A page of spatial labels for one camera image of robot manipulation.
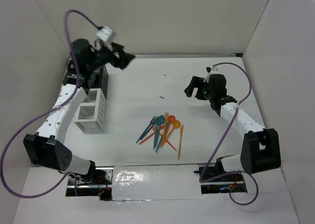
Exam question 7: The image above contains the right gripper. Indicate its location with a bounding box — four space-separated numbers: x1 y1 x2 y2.
185 76 215 100

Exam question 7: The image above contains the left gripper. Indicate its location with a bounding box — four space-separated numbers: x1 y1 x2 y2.
87 42 135 72

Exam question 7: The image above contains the teal spoon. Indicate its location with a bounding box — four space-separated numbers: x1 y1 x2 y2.
153 115 165 149

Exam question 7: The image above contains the teal knife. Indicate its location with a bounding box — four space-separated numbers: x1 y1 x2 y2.
153 117 161 149

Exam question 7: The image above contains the dark blue fork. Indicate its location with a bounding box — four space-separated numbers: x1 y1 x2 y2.
136 116 158 143

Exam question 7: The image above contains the red-orange fork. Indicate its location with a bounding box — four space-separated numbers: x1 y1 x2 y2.
139 126 164 145

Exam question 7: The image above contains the dark blue knife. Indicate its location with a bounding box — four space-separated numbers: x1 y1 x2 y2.
138 123 154 140

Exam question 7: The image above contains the red-orange knife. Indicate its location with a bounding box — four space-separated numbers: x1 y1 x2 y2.
156 133 177 151

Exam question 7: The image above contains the teal fork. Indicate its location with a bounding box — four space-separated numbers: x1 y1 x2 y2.
155 122 169 153

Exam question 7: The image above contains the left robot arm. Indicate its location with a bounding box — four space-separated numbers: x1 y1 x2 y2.
23 38 135 184

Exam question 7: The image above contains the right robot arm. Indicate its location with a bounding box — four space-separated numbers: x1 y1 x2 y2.
184 74 281 181

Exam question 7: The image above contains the yellow-orange fork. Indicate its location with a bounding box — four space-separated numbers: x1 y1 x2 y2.
160 112 169 146

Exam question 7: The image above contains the red-orange spoon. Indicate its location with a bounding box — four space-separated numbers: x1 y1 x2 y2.
164 115 176 137

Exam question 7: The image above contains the yellow-orange spoon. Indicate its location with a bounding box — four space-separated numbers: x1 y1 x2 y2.
160 120 181 147

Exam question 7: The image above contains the yellow-orange knife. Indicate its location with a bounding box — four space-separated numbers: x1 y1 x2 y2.
178 125 184 160

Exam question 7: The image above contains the black and white utensil caddy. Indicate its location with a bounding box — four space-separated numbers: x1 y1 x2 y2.
74 66 109 134

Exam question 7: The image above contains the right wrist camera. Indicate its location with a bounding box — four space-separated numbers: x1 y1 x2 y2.
204 66 218 83

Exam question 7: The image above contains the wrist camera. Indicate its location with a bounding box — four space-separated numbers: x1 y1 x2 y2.
204 66 218 83
96 26 116 43

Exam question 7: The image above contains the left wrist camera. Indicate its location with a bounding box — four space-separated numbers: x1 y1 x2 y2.
96 26 116 43

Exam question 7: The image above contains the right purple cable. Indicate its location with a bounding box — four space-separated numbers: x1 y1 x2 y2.
198 62 259 206

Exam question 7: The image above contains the purple cable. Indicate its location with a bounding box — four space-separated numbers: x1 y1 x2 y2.
0 9 104 199
198 62 259 206

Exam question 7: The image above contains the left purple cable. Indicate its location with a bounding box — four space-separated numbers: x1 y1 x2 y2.
0 9 104 199

